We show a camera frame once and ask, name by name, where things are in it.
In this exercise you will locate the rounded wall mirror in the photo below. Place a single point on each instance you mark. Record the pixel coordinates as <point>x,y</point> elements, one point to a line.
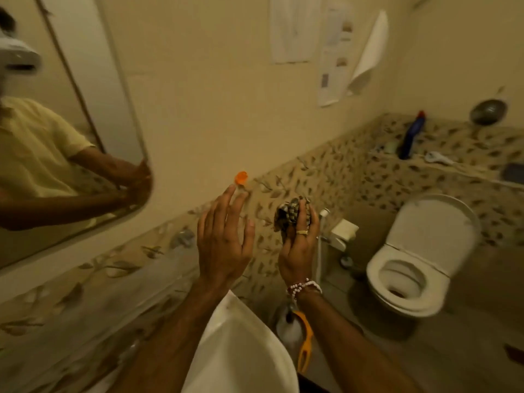
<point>61,130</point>

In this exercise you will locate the white toilet paper holder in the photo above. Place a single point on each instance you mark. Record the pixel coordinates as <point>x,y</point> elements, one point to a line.
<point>343,233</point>

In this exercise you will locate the white ceramic sink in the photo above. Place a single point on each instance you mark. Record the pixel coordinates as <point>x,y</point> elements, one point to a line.
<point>241,356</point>

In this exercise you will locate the printed paper sheet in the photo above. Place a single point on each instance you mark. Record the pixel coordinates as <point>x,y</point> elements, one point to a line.
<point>335,53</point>

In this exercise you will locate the orange wall hook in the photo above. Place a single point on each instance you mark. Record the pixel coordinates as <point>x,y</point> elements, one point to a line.
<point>241,178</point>

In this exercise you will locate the person's left forearm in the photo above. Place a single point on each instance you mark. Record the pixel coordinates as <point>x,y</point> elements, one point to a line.
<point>163,347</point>

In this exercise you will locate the white sprayer head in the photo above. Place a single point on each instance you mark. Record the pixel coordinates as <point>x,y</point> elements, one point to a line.
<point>438,157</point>

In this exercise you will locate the frosted glass shelf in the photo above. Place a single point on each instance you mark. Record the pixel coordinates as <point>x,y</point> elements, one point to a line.
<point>94,290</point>

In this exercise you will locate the person's right forearm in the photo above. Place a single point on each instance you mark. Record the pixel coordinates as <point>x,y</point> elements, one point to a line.
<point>352,347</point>

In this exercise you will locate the checkered cloth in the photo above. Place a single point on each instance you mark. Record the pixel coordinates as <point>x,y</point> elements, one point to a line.
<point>288,214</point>

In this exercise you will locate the person's left hand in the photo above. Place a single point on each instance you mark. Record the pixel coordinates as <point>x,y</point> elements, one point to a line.
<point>221,249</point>

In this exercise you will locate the person's right hand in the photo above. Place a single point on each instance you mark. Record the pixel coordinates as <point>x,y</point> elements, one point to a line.
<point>296,257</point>

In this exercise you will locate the blue toilet cleaner bottle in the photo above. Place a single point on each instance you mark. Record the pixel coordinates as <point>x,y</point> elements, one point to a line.
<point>410,135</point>

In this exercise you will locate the toilet brush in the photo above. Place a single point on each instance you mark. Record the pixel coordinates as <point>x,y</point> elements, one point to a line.
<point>346,262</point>

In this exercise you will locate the orange plastic squeegee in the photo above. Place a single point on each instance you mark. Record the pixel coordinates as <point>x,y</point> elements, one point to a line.
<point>305,343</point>

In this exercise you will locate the white spray bottle black trigger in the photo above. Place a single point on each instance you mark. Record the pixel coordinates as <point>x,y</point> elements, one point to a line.
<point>288,327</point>

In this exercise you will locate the dark square floor drain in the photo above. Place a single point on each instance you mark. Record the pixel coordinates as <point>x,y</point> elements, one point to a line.
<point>515,354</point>

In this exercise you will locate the dark flat object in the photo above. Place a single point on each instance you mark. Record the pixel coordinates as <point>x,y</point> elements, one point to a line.
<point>513,173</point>

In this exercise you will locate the chrome shelf bracket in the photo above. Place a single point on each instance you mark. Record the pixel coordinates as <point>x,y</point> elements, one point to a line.
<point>183,238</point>

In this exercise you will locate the curled white paper sheet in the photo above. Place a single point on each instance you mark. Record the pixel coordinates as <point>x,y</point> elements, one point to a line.
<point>370,53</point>

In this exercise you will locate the dark round vessel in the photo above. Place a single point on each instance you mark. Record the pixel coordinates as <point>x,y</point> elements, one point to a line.
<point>488,112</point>

